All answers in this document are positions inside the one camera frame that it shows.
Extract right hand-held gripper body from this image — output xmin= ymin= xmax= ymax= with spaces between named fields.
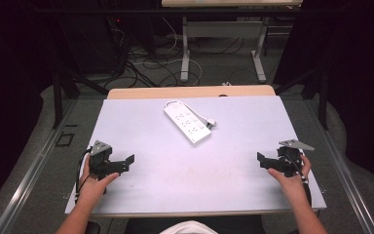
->
xmin=272 ymin=138 xmax=316 ymax=178

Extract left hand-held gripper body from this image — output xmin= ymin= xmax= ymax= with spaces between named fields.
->
xmin=88 ymin=139 xmax=122 ymax=181

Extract person's right hand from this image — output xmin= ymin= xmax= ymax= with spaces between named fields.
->
xmin=267 ymin=154 xmax=313 ymax=204

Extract person's left hand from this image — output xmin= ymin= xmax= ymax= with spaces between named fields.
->
xmin=77 ymin=155 xmax=121 ymax=207

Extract white power strip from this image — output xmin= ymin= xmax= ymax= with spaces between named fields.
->
xmin=163 ymin=102 xmax=212 ymax=146

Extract black metal stand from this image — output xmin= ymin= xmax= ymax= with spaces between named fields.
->
xmin=52 ymin=69 xmax=110 ymax=130
xmin=274 ymin=64 xmax=329 ymax=131

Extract person's white shirt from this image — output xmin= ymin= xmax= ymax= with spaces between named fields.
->
xmin=159 ymin=219 xmax=219 ymax=234

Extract dark computer tower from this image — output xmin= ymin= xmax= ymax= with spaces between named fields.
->
xmin=56 ymin=14 xmax=130 ymax=77

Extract white metal-legged desk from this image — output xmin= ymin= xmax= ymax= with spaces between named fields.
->
xmin=161 ymin=0 xmax=304 ymax=84

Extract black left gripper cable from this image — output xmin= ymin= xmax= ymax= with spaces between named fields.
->
xmin=74 ymin=146 xmax=94 ymax=204

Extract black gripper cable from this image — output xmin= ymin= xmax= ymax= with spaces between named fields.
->
xmin=74 ymin=146 xmax=94 ymax=204
xmin=285 ymin=152 xmax=314 ymax=209

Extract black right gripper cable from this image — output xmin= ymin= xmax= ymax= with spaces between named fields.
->
xmin=285 ymin=152 xmax=314 ymax=209

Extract black floor hatch frame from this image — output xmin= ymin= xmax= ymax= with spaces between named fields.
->
xmin=55 ymin=132 xmax=76 ymax=148

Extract metal floor rail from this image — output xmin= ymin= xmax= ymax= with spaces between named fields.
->
xmin=303 ymin=97 xmax=374 ymax=234
xmin=0 ymin=98 xmax=79 ymax=234

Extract tangle of floor cables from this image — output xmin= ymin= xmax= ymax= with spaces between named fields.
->
xmin=105 ymin=18 xmax=246 ymax=89

